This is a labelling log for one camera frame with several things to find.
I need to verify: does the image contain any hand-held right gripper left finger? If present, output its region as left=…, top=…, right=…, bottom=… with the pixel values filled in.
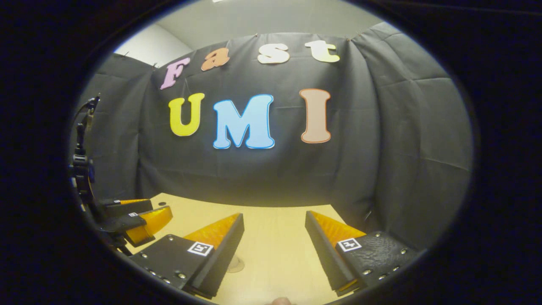
left=129, top=213, right=245, bottom=299

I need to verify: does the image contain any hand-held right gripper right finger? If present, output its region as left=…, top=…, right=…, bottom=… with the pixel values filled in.
left=305, top=211, right=420, bottom=297

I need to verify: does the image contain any wooden desktop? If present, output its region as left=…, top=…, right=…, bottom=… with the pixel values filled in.
left=127, top=193, right=360, bottom=305

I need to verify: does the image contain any black backdrop cloth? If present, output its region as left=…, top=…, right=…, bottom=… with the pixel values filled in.
left=70, top=21, right=473, bottom=250

